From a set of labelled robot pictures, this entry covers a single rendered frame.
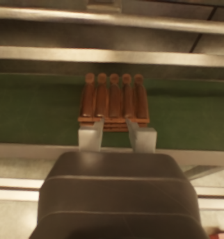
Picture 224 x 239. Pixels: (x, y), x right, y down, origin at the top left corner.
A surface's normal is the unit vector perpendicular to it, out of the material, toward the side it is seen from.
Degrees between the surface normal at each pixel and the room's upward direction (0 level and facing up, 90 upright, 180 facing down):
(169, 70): 90
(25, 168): 0
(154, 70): 90
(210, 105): 2
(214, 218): 0
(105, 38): 90
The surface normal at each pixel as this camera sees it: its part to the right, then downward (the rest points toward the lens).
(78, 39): -0.04, 0.88
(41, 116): 0.02, -0.48
